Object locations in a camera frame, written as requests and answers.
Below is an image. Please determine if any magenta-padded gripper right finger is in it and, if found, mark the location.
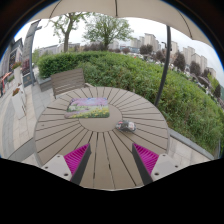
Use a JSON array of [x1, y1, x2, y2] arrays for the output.
[[131, 142, 183, 186]]

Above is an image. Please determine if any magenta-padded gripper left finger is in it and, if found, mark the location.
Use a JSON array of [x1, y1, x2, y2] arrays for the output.
[[41, 143, 92, 186]]

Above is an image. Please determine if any grey printed computer mouse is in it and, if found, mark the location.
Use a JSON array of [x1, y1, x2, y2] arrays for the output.
[[115, 119, 137, 133]]

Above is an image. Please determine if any flower landscape print mouse pad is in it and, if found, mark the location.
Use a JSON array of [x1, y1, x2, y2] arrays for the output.
[[64, 97, 111, 120]]

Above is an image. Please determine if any brown slatted outdoor chair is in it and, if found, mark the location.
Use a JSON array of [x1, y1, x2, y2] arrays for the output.
[[50, 68, 95, 100]]

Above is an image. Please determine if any white planter box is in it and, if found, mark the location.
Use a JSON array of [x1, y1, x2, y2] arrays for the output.
[[11, 87, 28, 120]]

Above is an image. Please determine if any green hedge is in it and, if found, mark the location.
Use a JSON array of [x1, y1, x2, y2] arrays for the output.
[[36, 50, 224, 156]]

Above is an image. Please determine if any dark grey sign pillar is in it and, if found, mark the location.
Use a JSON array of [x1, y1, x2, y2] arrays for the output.
[[21, 19, 43, 88]]

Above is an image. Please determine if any thin sparse tree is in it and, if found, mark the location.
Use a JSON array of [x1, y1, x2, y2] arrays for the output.
[[49, 12, 91, 54]]

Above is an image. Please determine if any bushy round tree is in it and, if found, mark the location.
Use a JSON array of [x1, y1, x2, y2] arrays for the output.
[[83, 13, 134, 51]]

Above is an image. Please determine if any beige patio umbrella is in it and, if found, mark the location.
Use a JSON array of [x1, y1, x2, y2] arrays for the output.
[[28, 0, 214, 108]]

